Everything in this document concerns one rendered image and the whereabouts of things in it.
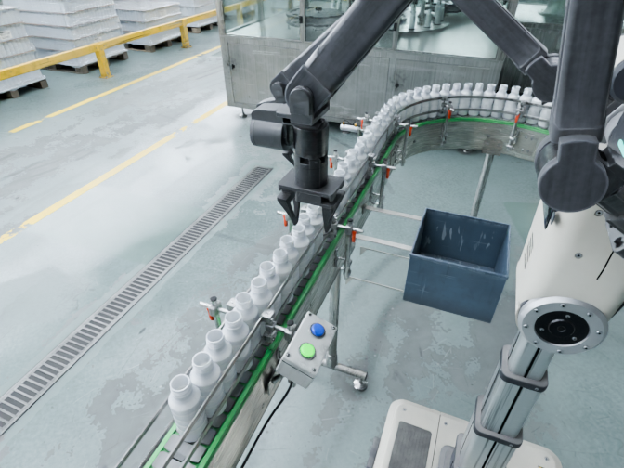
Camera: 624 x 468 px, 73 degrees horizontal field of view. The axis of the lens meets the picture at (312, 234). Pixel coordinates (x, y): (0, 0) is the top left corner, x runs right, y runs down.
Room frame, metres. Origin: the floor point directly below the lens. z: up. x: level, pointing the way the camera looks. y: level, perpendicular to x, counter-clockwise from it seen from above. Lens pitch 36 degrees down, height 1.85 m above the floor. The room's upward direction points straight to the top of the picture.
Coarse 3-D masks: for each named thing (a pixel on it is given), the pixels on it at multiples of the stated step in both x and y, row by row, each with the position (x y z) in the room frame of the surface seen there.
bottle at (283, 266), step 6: (276, 252) 0.86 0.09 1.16; (282, 252) 0.86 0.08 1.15; (276, 258) 0.83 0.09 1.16; (282, 258) 0.83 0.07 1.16; (288, 258) 0.85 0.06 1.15; (276, 264) 0.83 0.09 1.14; (282, 264) 0.83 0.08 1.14; (288, 264) 0.84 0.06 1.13; (276, 270) 0.82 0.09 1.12; (282, 270) 0.82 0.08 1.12; (288, 270) 0.83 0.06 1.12; (282, 276) 0.82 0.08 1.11; (282, 282) 0.82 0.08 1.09; (288, 282) 0.83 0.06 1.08; (288, 288) 0.82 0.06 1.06; (282, 294) 0.82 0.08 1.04; (288, 294) 0.82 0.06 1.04; (282, 300) 0.82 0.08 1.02
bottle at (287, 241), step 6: (282, 240) 0.92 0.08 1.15; (288, 240) 0.92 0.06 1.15; (282, 246) 0.89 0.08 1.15; (288, 246) 0.89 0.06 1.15; (288, 252) 0.89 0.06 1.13; (294, 252) 0.90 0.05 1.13; (294, 258) 0.88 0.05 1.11; (294, 264) 0.88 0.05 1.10; (294, 276) 0.88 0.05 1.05; (294, 282) 0.88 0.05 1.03
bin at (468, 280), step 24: (408, 216) 1.36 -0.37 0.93; (432, 216) 1.38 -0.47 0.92; (456, 216) 1.35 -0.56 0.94; (384, 240) 1.21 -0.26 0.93; (432, 240) 1.37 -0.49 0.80; (456, 240) 1.34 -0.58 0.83; (480, 240) 1.31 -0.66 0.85; (504, 240) 1.26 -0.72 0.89; (432, 264) 1.08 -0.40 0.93; (456, 264) 1.05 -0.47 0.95; (480, 264) 1.30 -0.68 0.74; (504, 264) 1.10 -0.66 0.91; (408, 288) 1.11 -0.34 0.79; (432, 288) 1.08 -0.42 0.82; (456, 288) 1.05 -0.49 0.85; (480, 288) 1.02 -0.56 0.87; (456, 312) 1.04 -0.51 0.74; (480, 312) 1.01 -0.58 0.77
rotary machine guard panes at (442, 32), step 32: (224, 0) 4.80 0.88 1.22; (256, 0) 4.66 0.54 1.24; (288, 0) 4.53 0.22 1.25; (320, 0) 4.41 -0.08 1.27; (352, 0) 4.30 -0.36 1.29; (416, 0) 4.09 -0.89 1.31; (448, 0) 3.99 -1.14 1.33; (256, 32) 4.67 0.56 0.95; (288, 32) 4.54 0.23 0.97; (320, 32) 4.41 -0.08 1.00; (416, 32) 4.07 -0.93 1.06; (448, 32) 3.97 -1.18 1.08; (480, 32) 3.87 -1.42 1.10
